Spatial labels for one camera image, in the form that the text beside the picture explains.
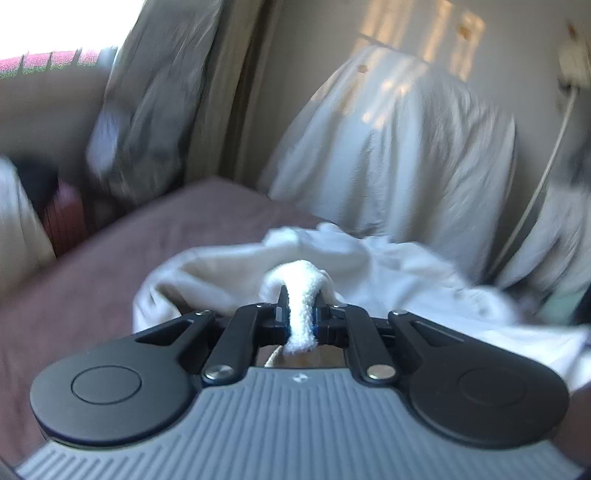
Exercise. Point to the grey curtain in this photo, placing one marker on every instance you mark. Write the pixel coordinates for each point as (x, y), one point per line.
(152, 101)

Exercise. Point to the mauve bed sheet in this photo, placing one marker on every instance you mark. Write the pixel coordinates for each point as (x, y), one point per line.
(87, 277)

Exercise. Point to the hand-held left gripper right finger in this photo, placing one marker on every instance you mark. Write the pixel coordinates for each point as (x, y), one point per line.
(319, 312)

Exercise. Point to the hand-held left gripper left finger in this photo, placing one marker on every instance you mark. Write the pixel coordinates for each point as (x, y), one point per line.
(280, 310)

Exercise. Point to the large white pillow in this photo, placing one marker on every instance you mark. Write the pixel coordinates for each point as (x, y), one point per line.
(397, 152)

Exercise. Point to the dark red cloth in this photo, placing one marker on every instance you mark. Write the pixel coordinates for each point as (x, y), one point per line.
(62, 217)

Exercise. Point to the white wall socket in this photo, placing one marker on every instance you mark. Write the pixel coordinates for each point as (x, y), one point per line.
(572, 57)

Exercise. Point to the white cloth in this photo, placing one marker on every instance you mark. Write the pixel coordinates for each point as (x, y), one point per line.
(21, 221)

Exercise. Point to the white cloth garment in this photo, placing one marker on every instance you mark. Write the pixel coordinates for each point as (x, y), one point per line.
(392, 281)

